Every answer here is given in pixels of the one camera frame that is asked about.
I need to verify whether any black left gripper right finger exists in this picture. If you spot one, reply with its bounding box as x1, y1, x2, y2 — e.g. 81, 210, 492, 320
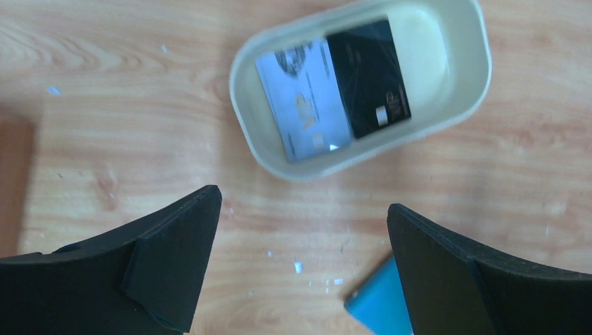
387, 204, 591, 334

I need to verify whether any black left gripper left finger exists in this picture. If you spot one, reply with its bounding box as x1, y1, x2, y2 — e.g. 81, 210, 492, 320
1, 185, 222, 334

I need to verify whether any blue leather card holder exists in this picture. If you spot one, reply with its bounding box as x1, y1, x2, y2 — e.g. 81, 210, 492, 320
344, 256, 414, 335

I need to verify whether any cream oval plastic tray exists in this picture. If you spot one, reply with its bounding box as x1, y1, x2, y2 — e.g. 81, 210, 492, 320
229, 1, 492, 181

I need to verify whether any black VIP card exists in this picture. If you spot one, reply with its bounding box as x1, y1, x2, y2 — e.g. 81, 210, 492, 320
326, 16, 411, 139

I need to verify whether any white VIP card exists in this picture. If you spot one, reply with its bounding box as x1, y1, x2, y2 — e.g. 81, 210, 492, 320
255, 38, 353, 163

